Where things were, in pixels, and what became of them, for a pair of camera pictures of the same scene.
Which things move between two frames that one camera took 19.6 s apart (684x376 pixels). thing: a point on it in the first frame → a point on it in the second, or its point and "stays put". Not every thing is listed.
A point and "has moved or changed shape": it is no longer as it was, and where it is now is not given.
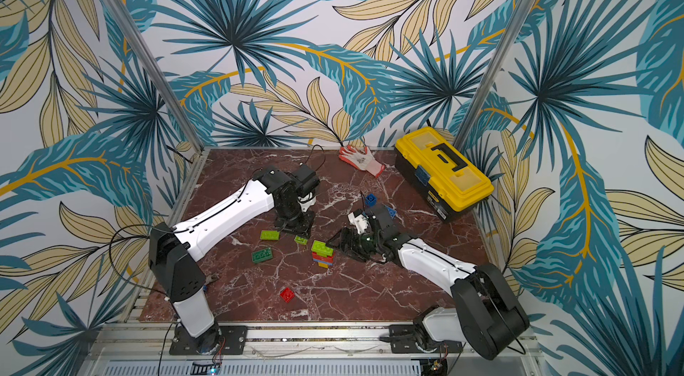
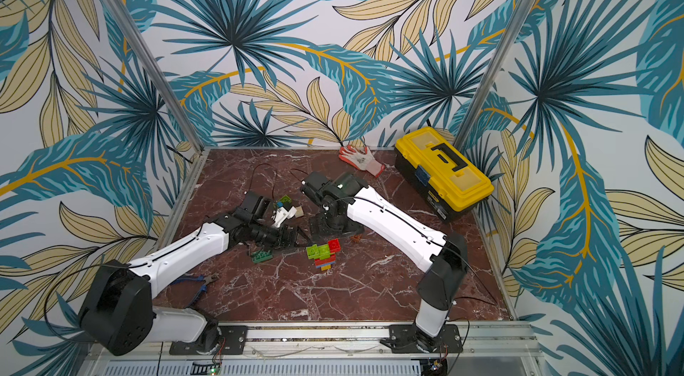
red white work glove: x=363 y=160 stays put
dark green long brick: x=262 y=256 stays put
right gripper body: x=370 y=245 → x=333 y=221
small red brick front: x=287 y=294 has moved or changed shape
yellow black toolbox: x=439 y=174 stays put
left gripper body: x=294 y=219 → x=272 y=237
